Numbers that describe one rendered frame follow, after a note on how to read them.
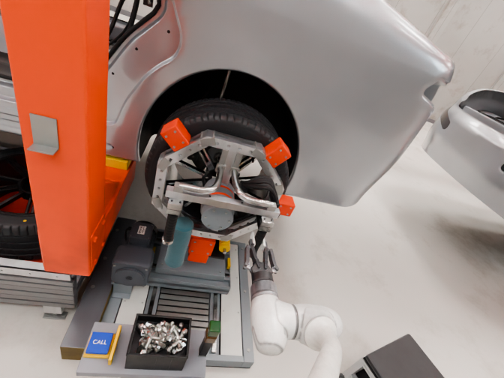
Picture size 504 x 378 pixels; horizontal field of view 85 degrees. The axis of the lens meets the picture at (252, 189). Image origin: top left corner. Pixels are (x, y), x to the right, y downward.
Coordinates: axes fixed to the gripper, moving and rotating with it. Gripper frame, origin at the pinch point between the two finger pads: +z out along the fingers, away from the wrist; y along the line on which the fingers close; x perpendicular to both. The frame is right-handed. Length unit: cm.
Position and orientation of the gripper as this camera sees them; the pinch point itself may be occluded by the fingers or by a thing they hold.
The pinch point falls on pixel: (257, 240)
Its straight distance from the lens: 112.3
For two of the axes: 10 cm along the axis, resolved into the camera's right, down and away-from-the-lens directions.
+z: -0.8, -6.1, 7.9
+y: 9.5, 2.1, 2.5
